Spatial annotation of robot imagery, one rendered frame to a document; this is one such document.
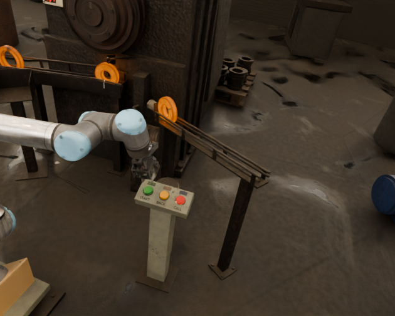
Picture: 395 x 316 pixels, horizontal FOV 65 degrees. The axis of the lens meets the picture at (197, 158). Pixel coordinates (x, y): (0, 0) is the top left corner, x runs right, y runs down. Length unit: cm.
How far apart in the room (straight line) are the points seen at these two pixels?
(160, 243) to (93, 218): 68
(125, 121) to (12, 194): 149
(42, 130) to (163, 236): 76
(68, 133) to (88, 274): 107
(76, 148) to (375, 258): 197
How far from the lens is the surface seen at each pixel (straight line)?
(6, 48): 250
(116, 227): 204
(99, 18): 187
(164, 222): 144
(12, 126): 108
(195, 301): 178
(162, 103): 179
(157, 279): 180
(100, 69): 210
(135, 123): 101
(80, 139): 95
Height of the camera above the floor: 155
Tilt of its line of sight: 36 degrees down
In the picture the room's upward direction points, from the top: 9 degrees clockwise
